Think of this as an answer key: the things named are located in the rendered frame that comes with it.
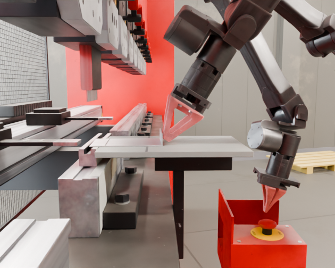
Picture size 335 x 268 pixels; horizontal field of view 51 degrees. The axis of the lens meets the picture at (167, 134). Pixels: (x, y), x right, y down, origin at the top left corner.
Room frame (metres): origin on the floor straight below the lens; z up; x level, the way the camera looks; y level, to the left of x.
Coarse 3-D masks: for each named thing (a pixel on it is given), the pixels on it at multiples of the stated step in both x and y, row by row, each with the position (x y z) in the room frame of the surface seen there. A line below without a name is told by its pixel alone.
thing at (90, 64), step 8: (80, 48) 0.60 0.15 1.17; (88, 48) 0.60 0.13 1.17; (96, 48) 0.65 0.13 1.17; (80, 56) 0.60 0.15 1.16; (88, 56) 0.60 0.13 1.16; (96, 56) 0.65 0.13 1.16; (80, 64) 0.60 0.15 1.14; (88, 64) 0.60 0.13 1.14; (96, 64) 0.65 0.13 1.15; (80, 72) 0.60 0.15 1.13; (88, 72) 0.60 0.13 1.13; (96, 72) 0.64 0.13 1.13; (80, 80) 0.60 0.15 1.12; (88, 80) 0.60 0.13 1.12; (96, 80) 0.64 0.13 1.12; (88, 88) 0.60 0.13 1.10; (96, 88) 0.64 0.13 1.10; (88, 96) 0.61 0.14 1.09; (96, 96) 0.69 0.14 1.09
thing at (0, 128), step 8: (0, 128) 0.68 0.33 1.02; (8, 128) 0.70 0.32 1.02; (0, 136) 0.66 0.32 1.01; (8, 136) 0.69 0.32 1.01; (0, 144) 0.63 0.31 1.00; (8, 144) 0.63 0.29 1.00; (16, 144) 0.63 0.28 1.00; (24, 144) 0.63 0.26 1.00; (32, 144) 0.63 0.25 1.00; (40, 144) 0.64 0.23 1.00; (48, 144) 0.64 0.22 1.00; (56, 144) 0.64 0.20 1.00; (64, 144) 0.64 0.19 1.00; (72, 144) 0.64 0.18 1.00
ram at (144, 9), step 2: (140, 0) 1.74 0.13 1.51; (142, 0) 1.91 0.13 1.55; (144, 0) 2.21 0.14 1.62; (146, 0) 2.63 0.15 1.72; (140, 2) 1.73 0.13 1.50; (142, 2) 1.91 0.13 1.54; (144, 2) 2.21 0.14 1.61; (146, 2) 2.62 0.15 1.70; (142, 4) 1.91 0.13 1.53; (144, 4) 2.21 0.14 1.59; (146, 4) 2.62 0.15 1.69; (142, 6) 1.90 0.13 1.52; (144, 6) 2.20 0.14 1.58; (146, 6) 2.62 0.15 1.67; (142, 8) 1.90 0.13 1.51; (144, 8) 2.20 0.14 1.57; (146, 8) 2.61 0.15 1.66; (144, 10) 2.20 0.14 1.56; (146, 10) 2.61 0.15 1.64; (144, 12) 2.20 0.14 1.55; (146, 12) 2.61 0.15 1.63; (144, 14) 2.19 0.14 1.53; (146, 14) 2.60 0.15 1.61; (144, 16) 2.19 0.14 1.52; (146, 16) 2.60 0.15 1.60; (144, 18) 2.19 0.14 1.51; (146, 18) 2.60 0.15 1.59; (146, 20) 2.59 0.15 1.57; (146, 22) 2.59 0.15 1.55; (146, 24) 2.58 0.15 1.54; (146, 26) 2.58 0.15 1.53; (146, 28) 2.58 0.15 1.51
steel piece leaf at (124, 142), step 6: (126, 138) 0.70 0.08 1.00; (132, 138) 0.70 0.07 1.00; (138, 138) 0.70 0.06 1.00; (144, 138) 0.70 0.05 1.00; (150, 138) 0.70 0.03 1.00; (156, 138) 0.70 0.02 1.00; (162, 138) 0.62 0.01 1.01; (108, 144) 0.63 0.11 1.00; (114, 144) 0.63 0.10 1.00; (120, 144) 0.63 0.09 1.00; (126, 144) 0.63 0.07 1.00; (132, 144) 0.63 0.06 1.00; (138, 144) 0.63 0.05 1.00; (144, 144) 0.63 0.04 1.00; (150, 144) 0.63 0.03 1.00; (156, 144) 0.63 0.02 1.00; (162, 144) 0.62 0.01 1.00
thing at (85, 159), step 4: (96, 136) 0.74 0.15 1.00; (100, 136) 0.77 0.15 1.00; (108, 136) 0.75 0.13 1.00; (92, 140) 0.68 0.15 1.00; (88, 144) 0.64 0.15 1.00; (80, 148) 0.59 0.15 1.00; (84, 148) 0.60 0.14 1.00; (88, 148) 0.63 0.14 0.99; (80, 152) 0.59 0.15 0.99; (84, 152) 0.59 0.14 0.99; (88, 152) 0.61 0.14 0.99; (92, 152) 0.59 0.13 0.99; (80, 156) 0.59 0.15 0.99; (84, 156) 0.59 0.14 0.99; (88, 156) 0.59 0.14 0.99; (92, 156) 0.59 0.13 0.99; (80, 160) 0.59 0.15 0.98; (84, 160) 0.59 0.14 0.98; (88, 160) 0.59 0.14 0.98; (92, 160) 0.59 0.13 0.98; (80, 164) 0.59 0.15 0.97; (84, 164) 0.59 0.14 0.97; (88, 164) 0.59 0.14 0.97; (92, 164) 0.59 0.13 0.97; (96, 164) 0.59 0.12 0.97
